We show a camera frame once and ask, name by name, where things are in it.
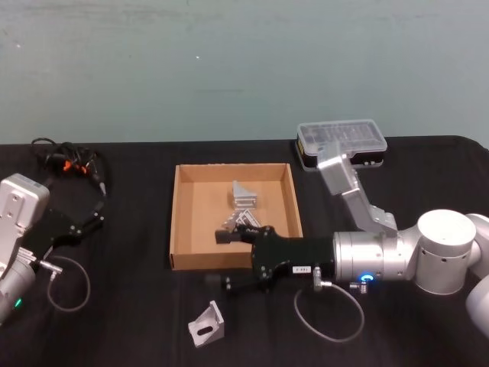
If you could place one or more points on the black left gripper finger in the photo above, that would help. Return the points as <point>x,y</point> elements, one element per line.
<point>93,209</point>
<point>93,223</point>

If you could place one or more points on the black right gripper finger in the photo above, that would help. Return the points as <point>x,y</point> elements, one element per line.
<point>233,235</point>
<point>238,284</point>

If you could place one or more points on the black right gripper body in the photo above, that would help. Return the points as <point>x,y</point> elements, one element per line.
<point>290,254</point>

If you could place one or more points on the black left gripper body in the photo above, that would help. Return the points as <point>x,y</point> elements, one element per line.
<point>53,229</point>

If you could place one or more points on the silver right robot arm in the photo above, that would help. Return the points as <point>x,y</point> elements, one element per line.
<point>443,252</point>

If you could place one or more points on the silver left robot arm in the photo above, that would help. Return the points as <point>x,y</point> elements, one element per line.
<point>17,206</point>

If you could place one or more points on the shallow brown cardboard tray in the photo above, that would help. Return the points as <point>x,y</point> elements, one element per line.
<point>202,214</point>

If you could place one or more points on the black table cloth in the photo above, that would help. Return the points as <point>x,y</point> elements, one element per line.
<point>137,329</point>

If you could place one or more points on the clear plastic case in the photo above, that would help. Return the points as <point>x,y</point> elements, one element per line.
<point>340,132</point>

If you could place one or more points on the silver metal corner bracket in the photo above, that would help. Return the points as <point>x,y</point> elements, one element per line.
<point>206,325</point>
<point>249,216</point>
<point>230,223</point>
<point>241,193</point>

